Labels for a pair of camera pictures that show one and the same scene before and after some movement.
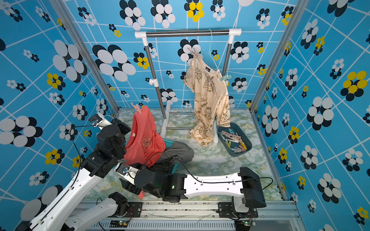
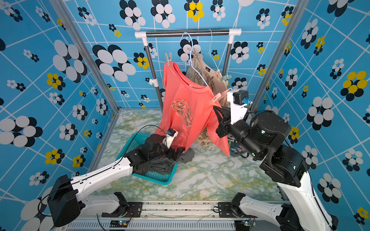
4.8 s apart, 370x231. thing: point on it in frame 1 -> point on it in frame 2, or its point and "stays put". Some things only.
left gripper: (116, 126) -> (172, 155)
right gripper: (132, 186) -> (227, 127)
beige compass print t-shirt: (211, 100) stays put
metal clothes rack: (229, 32) stays put
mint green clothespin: (225, 77) stays put
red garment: (144, 144) -> (187, 107)
